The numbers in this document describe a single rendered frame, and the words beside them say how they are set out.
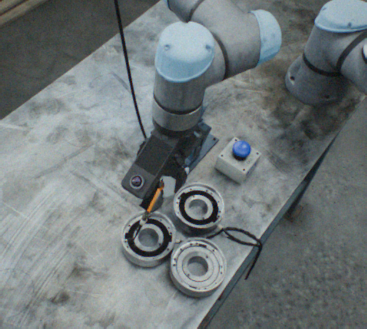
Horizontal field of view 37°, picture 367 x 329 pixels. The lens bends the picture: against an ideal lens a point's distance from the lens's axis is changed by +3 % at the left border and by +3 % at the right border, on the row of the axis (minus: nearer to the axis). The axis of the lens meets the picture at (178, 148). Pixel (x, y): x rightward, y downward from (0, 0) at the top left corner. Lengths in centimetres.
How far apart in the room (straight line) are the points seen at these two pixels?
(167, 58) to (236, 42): 11
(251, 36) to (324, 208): 149
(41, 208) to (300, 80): 67
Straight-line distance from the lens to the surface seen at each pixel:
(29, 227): 109
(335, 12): 126
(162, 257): 101
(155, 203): 96
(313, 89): 134
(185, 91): 73
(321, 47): 128
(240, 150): 113
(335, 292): 204
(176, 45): 70
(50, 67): 249
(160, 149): 82
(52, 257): 106
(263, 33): 78
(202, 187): 111
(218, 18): 79
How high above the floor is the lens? 175
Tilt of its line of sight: 53 degrees down
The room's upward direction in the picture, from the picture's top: 10 degrees clockwise
